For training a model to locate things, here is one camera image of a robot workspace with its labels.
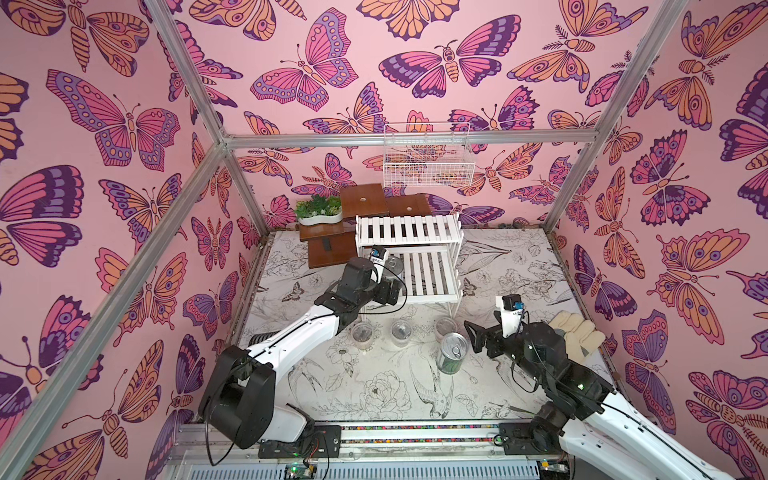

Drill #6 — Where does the jar with yellow seeds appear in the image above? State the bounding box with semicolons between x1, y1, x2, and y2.
350;321;375;351

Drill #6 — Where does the jar with purple seeds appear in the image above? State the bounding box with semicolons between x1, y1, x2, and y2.
390;319;413;348

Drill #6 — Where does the green watermelon can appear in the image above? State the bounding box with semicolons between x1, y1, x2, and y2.
436;332;469;375

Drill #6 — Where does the jar with red seeds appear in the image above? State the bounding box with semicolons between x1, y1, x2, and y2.
434;317;458;342

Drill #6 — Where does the silver tin can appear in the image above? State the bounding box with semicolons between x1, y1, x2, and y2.
384;256;404;278

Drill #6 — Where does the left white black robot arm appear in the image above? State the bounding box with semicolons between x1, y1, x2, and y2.
198;257;407;449

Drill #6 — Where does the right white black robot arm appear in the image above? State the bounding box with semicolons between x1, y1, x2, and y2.
464;322;729;479

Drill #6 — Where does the white wooden two-tier shelf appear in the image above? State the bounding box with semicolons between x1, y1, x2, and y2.
355;213;464;316

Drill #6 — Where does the beige oven glove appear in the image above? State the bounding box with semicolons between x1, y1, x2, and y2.
549;311;606;365

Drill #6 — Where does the brown wooden stand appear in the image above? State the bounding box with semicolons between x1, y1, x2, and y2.
298;184;431;269

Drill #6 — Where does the green plant in white pot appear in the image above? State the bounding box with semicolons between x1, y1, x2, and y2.
295;195;343;227

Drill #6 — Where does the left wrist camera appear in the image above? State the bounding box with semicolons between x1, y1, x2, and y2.
369;245;388;283

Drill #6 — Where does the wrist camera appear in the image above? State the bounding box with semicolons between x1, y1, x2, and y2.
369;245;388;283
494;293;526;338

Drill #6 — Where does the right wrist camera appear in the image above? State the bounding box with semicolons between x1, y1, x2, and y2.
494;293;526;338

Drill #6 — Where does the white wire basket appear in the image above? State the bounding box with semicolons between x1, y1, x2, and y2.
381;130;476;189

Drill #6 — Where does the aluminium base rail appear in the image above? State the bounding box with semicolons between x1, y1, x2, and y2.
161;419;685;480

